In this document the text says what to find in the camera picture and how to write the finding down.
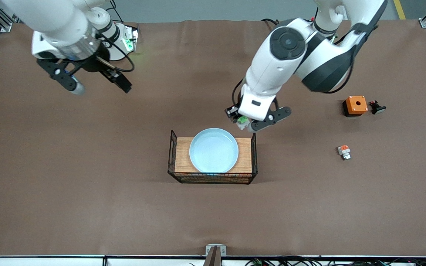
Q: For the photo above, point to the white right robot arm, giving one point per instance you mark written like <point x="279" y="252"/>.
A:
<point x="50" y="18"/>

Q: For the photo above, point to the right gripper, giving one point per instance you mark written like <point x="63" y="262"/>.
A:
<point x="95" y="65"/>

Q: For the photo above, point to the push button orange contact block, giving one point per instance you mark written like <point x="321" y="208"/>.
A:
<point x="344" y="150"/>

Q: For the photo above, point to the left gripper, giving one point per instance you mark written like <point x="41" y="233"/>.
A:
<point x="231" y="112"/>

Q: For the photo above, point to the red button green contact block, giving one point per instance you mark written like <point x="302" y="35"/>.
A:
<point x="242" y="120"/>

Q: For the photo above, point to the light blue round plate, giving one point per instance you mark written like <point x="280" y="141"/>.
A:
<point x="213" y="151"/>

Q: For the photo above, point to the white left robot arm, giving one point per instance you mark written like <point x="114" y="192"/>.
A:
<point x="272" y="66"/>

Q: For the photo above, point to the black square cap push button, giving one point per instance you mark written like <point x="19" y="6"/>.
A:
<point x="378" y="108"/>

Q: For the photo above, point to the orange push button box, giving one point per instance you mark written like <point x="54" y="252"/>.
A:
<point x="359" y="108"/>

